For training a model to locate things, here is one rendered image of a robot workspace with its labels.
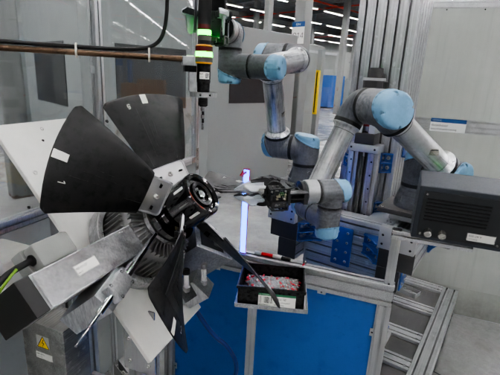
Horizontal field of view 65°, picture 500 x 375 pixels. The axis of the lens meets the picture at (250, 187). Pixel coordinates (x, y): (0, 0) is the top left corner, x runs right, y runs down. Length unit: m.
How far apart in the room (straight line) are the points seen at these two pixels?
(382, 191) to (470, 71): 1.12
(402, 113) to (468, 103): 1.50
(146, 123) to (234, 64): 0.34
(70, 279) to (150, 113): 0.50
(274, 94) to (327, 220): 0.67
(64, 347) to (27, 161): 0.50
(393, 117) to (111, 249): 0.86
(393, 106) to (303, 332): 0.89
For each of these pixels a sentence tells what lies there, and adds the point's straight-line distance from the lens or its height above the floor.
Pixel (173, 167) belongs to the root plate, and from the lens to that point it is 1.06.
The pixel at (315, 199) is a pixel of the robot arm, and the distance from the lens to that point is 1.20.
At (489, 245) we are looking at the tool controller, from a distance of 1.37.
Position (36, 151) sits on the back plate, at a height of 1.30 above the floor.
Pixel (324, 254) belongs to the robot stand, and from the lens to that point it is 1.86.
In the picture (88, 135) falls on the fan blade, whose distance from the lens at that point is 0.87.
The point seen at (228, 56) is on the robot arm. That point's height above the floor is 1.56.
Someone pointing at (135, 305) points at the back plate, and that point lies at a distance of 1.08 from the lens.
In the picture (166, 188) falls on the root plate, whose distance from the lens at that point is 0.97.
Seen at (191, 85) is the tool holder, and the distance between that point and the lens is 1.04.
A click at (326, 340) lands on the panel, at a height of 0.58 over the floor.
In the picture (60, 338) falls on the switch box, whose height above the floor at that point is 0.82.
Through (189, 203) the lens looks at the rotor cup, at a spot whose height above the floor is 1.21.
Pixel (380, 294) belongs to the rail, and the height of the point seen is 0.82.
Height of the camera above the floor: 1.51
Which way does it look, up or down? 16 degrees down
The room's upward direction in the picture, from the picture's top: 3 degrees clockwise
